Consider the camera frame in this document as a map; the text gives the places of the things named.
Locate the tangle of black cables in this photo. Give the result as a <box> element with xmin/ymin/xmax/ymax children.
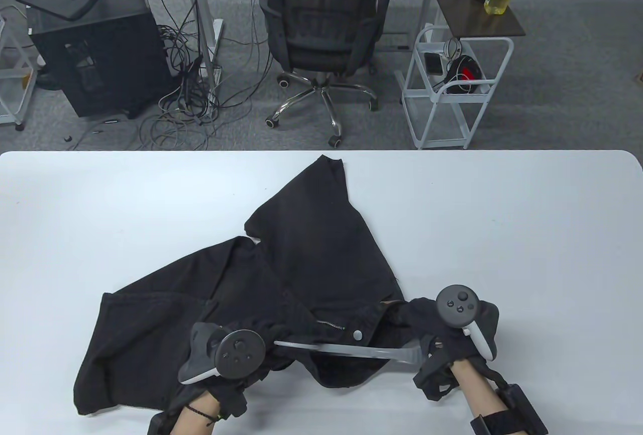
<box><xmin>136</xmin><ymin>0</ymin><xmax>272</xmax><ymax>152</ymax></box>

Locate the black computer tower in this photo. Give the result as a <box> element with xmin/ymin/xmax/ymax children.
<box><xmin>26</xmin><ymin>0</ymin><xmax>174</xmax><ymax>119</ymax></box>

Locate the white metal trolley cart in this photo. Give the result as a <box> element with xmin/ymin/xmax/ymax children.
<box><xmin>400</xmin><ymin>25</ymin><xmax>514</xmax><ymax>150</ymax></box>

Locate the person's right forearm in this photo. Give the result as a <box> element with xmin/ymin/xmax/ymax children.
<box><xmin>449</xmin><ymin>359</ymin><xmax>510</xmax><ymax>435</ymax></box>

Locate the person's left hand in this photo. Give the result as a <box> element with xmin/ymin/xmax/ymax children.
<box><xmin>173</xmin><ymin>322</ymin><xmax>304</xmax><ymax>420</ymax></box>

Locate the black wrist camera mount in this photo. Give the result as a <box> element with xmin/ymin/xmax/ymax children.
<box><xmin>147</xmin><ymin>397</ymin><xmax>186</xmax><ymax>435</ymax></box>
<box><xmin>470</xmin><ymin>367</ymin><xmax>549</xmax><ymax>435</ymax></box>

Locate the person's right hand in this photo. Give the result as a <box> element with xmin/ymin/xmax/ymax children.
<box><xmin>402</xmin><ymin>297</ymin><xmax>500</xmax><ymax>403</ymax></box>

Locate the black cord bracelet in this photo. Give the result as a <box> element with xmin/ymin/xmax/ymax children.
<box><xmin>185</xmin><ymin>405</ymin><xmax>224</xmax><ymax>425</ymax></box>

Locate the person's left forearm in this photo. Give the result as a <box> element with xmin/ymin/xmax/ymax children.
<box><xmin>173</xmin><ymin>390</ymin><xmax>224</xmax><ymax>435</ymax></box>

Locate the grey plastic hanger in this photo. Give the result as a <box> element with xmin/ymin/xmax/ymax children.
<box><xmin>273</xmin><ymin>337</ymin><xmax>433</xmax><ymax>368</ymax></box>

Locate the white metal rack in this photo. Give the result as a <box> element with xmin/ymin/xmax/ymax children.
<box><xmin>0</xmin><ymin>6</ymin><xmax>38</xmax><ymax>132</ymax></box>

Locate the dark grey hand controller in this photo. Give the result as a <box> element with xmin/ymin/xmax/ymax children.
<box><xmin>436</xmin><ymin>284</ymin><xmax>500</xmax><ymax>361</ymax></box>
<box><xmin>178</xmin><ymin>322</ymin><xmax>267</xmax><ymax>385</ymax></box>

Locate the dark brown side table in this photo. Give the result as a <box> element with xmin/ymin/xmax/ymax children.
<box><xmin>427</xmin><ymin>0</ymin><xmax>526</xmax><ymax>38</ymax></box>

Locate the black and red device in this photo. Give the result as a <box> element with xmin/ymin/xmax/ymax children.
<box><xmin>445</xmin><ymin>55</ymin><xmax>487</xmax><ymax>95</ymax></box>

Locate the black mesh office chair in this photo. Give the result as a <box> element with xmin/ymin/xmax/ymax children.
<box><xmin>258</xmin><ymin>0</ymin><xmax>393</xmax><ymax>149</ymax></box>

